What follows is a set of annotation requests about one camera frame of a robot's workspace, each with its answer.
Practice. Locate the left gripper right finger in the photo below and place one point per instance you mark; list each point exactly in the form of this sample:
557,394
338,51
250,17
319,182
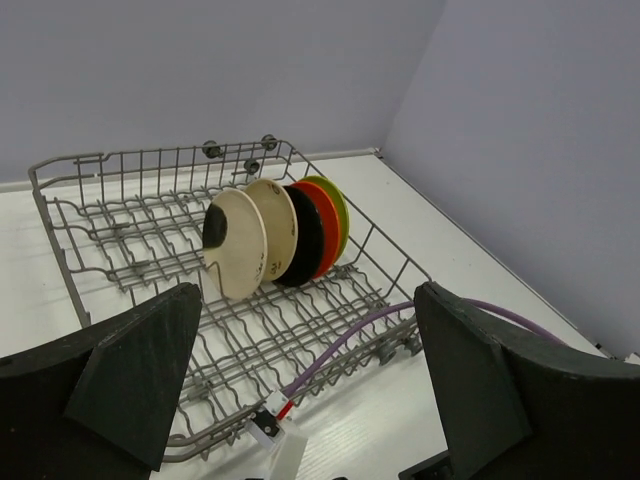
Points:
515,404

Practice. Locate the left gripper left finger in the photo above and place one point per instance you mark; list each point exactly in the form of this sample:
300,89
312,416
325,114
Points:
99,403

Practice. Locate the cream plate with black patch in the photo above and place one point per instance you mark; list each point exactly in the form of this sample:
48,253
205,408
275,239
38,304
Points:
234,244

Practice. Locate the orange plate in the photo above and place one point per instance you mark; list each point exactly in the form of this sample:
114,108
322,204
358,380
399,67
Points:
330,223

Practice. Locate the beige floral plate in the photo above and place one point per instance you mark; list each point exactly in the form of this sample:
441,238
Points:
279,217

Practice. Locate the lime green plate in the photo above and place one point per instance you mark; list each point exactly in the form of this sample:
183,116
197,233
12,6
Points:
340,205

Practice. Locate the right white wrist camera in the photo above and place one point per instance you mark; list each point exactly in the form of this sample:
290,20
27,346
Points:
273,429

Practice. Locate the grey wire dish rack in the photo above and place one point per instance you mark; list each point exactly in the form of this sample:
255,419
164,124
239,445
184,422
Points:
126,225

